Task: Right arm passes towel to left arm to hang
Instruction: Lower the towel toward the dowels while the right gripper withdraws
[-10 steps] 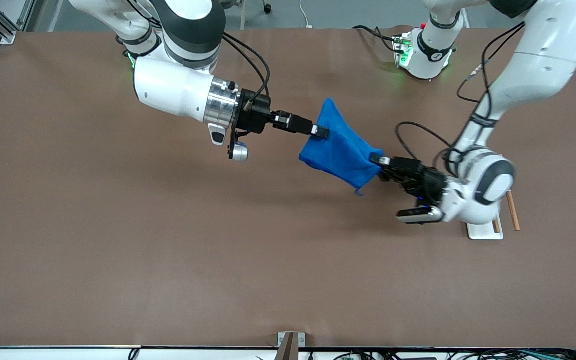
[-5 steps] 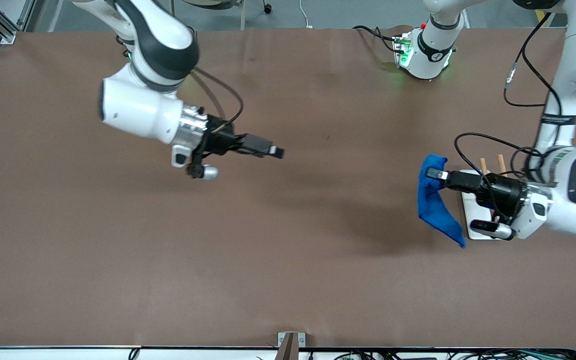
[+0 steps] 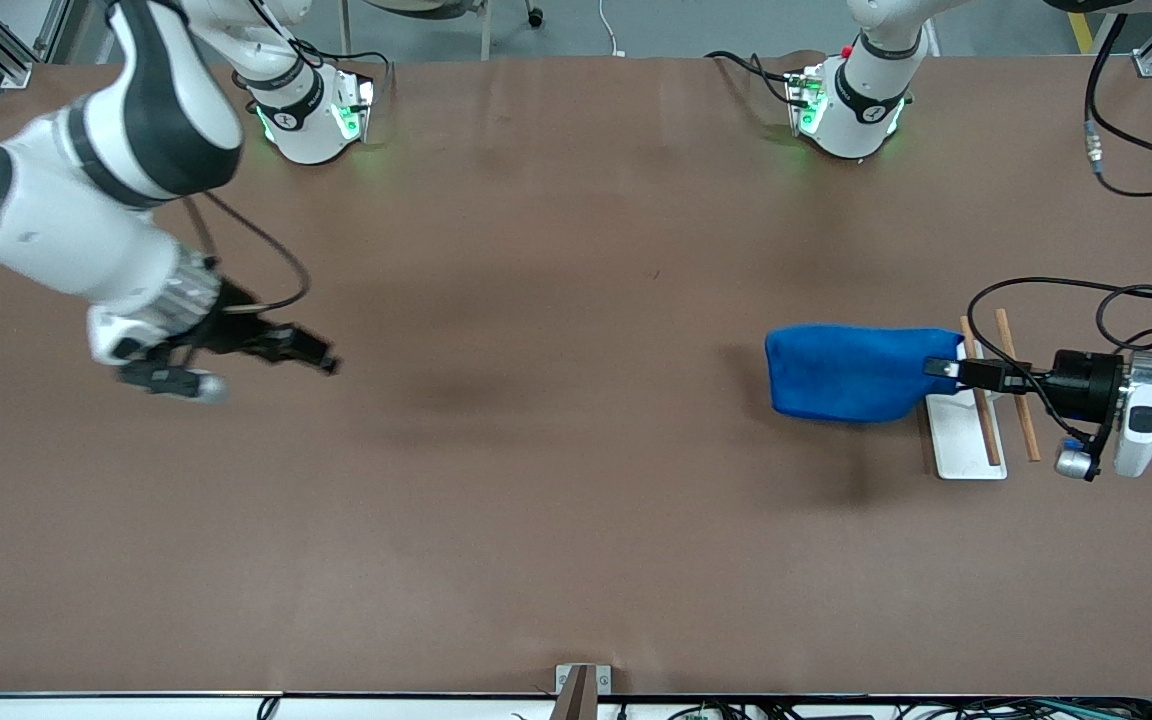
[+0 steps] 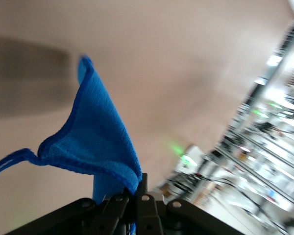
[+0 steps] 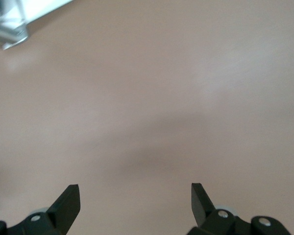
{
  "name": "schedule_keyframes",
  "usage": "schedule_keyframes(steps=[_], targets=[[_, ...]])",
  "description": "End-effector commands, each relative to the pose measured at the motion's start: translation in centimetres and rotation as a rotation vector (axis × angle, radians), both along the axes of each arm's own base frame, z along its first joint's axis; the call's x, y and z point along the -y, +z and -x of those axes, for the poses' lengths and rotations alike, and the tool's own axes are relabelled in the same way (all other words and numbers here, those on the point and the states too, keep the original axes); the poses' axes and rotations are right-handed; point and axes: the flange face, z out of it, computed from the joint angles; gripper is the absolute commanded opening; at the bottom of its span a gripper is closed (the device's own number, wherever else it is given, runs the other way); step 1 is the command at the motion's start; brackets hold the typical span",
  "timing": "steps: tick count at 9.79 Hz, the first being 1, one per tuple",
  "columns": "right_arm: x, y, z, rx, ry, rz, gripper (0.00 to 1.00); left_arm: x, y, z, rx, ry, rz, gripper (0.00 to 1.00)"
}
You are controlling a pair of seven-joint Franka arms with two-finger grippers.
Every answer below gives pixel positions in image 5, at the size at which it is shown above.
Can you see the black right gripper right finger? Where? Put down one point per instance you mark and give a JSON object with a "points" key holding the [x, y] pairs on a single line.
{"points": [[210, 220]]}

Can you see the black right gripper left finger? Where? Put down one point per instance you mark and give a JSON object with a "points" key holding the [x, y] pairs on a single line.
{"points": [[61, 215]]}

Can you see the brown table cover sheet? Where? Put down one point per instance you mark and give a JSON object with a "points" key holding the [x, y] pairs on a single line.
{"points": [[147, 98]]}

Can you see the silver aluminium frame bracket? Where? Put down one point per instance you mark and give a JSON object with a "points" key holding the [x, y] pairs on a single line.
{"points": [[12, 33]]}

